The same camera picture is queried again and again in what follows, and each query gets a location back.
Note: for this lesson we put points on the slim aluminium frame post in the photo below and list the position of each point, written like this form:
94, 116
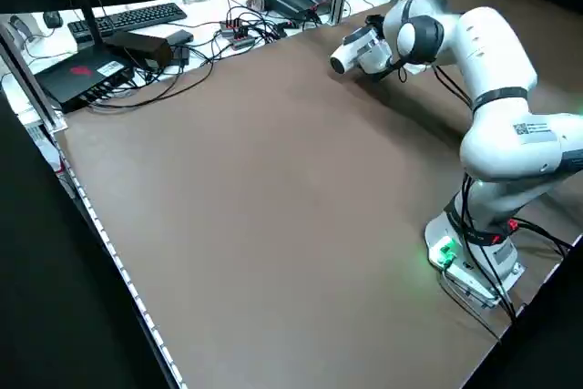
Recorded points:
32, 84

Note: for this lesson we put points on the small black adapter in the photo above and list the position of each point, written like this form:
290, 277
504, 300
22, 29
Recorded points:
181, 55

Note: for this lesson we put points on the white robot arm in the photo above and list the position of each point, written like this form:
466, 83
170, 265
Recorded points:
492, 52

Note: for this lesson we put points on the foot red plug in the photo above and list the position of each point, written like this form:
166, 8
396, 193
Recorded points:
513, 225

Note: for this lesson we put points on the grey handheld device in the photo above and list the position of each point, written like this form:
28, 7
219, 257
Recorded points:
23, 29

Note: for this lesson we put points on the foot green light block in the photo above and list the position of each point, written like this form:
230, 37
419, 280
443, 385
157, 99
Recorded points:
442, 252

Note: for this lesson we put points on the black keyboard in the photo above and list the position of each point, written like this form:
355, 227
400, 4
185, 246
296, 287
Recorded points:
132, 17

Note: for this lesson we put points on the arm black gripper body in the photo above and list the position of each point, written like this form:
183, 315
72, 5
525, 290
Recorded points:
380, 74

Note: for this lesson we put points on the aluminium table edge rail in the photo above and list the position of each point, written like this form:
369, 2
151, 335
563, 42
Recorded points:
133, 289

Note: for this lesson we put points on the dark brown rectangular box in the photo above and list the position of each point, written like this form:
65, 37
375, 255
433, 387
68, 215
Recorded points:
146, 49

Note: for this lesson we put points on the usb hub with red plugs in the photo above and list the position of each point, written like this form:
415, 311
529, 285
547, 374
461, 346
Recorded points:
237, 33

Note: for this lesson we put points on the small grey adapter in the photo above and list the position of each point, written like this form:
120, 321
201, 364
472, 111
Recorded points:
180, 36

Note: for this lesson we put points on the black computer mouse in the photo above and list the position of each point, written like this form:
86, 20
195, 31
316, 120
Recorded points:
52, 19

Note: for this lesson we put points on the black box with red logo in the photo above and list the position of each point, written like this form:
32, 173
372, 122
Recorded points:
77, 79

